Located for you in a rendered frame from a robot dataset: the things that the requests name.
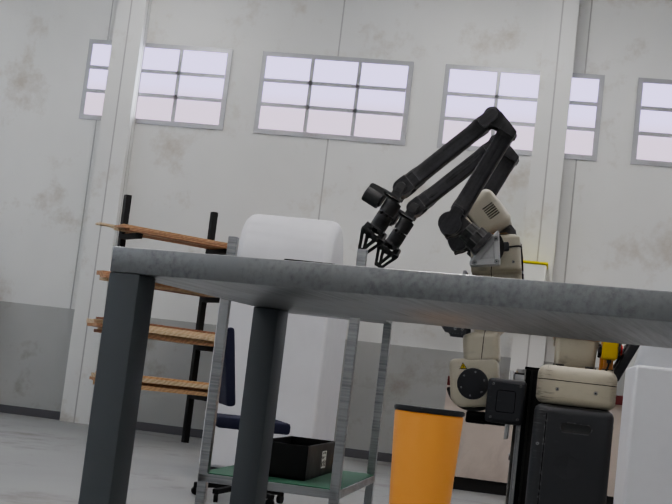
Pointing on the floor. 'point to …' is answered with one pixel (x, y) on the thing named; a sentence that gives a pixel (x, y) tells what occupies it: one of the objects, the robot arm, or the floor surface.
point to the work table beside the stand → (570, 301)
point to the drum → (424, 454)
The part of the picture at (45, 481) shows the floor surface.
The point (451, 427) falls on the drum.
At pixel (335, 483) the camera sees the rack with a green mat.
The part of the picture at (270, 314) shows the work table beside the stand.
